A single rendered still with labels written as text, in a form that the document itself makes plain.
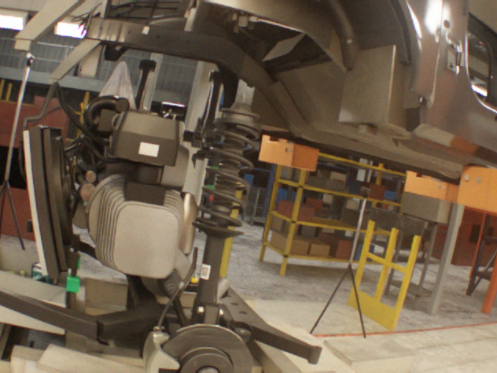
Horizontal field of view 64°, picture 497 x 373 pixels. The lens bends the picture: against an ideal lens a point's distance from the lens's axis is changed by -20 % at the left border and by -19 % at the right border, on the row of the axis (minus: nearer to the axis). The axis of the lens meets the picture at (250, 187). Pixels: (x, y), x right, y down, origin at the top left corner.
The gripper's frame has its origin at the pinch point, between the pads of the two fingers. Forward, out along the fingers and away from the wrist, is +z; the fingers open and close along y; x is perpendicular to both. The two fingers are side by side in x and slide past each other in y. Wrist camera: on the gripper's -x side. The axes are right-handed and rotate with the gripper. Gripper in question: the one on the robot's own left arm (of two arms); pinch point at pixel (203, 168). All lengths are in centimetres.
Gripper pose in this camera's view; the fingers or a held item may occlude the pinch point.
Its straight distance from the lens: 264.2
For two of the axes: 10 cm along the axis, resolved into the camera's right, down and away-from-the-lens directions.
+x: -2.7, 4.1, 8.7
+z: -0.7, 9.0, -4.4
